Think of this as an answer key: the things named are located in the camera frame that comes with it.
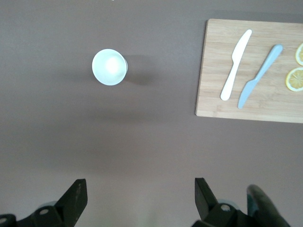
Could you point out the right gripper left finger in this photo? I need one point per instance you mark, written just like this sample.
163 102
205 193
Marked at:
71 203

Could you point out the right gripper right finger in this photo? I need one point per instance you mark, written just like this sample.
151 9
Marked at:
208 205

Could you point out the white plastic cup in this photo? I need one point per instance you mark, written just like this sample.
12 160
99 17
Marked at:
109 67

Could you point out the brown table mat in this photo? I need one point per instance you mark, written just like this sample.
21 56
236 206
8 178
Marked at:
118 132

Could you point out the wooden cutting board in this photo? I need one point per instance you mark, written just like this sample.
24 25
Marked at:
213 71

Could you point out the grey plastic knife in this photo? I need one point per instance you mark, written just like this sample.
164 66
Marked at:
260 75

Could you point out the white plastic knife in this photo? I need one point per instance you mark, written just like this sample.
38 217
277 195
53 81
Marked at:
236 61

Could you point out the lemon slice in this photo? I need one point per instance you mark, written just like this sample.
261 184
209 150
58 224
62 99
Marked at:
295 79
300 54

